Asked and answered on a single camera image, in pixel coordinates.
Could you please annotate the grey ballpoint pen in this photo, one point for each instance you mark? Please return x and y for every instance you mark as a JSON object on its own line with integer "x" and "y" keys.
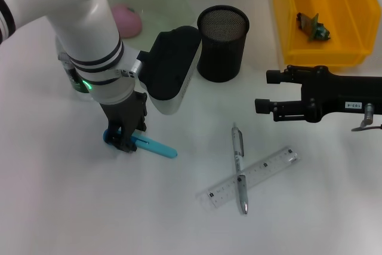
{"x": 238, "y": 153}

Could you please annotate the clear plastic ruler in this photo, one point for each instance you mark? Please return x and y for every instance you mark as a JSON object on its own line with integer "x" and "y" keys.
{"x": 268, "y": 168}

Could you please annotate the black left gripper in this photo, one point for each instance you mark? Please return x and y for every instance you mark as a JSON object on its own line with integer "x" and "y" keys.
{"x": 125, "y": 111}

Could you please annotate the yellow plastic bin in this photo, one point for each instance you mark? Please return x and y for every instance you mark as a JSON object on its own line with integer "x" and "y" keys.
{"x": 325, "y": 55}

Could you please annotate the clear water bottle green label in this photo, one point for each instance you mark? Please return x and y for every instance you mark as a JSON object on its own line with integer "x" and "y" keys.
{"x": 70, "y": 71}

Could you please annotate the pink toy peach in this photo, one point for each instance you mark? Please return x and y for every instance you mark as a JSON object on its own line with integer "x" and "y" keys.
{"x": 128, "y": 22}

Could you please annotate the green glass fruit plate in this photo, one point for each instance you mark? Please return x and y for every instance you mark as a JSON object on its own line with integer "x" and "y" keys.
{"x": 161, "y": 7}

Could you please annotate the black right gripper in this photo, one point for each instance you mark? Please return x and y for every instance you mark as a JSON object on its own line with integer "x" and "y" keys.
{"x": 343, "y": 93}

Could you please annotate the green plastic wrapper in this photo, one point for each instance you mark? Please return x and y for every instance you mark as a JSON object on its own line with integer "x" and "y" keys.
{"x": 313, "y": 28}

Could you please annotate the black mesh pen holder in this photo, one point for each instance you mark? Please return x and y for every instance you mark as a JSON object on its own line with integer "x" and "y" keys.
{"x": 224, "y": 58}

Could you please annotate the blue scissors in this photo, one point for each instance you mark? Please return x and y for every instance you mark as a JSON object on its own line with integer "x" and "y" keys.
{"x": 161, "y": 149}

